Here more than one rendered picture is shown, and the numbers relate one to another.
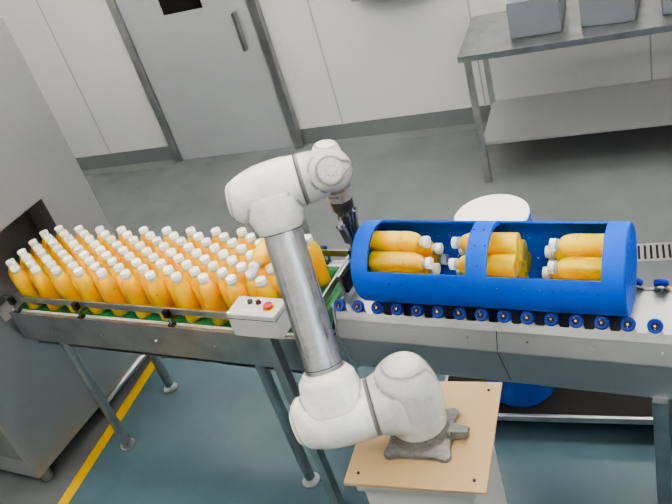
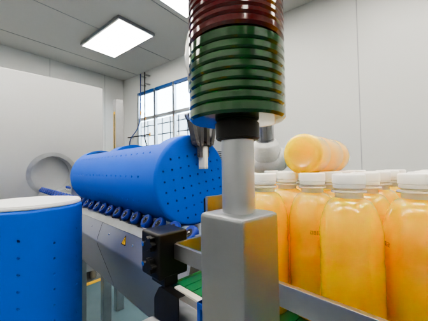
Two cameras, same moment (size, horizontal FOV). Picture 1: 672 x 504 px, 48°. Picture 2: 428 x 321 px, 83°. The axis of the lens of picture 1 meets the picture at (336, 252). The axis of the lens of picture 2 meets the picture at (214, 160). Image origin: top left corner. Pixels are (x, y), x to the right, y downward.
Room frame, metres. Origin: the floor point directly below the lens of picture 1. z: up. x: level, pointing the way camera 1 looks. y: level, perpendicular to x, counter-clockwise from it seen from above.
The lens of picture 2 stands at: (2.94, 0.12, 1.13)
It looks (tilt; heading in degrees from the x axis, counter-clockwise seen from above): 2 degrees up; 192
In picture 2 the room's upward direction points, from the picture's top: 1 degrees counter-clockwise
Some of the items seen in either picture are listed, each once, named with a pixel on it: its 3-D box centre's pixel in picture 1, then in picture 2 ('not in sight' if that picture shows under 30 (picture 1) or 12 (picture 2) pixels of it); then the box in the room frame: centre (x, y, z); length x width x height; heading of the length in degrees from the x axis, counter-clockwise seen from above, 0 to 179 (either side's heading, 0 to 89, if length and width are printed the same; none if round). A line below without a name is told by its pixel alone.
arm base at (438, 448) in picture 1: (427, 428); not in sight; (1.43, -0.09, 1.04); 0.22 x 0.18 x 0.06; 64
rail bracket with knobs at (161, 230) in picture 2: not in sight; (166, 253); (2.46, -0.09, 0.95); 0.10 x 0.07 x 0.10; 146
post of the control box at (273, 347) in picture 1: (305, 424); not in sight; (2.14, 0.32, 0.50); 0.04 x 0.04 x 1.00; 56
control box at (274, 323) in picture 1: (260, 316); not in sight; (2.14, 0.32, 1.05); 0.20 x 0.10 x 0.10; 56
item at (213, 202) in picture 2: (349, 281); (218, 216); (2.27, -0.01, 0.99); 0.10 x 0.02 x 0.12; 146
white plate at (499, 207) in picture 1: (491, 215); (29, 202); (2.33, -0.59, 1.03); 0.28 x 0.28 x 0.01
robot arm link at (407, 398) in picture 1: (406, 392); not in sight; (1.44, -0.06, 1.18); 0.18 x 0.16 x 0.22; 88
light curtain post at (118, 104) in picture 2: not in sight; (118, 203); (1.16, -1.07, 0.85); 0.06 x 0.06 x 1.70; 56
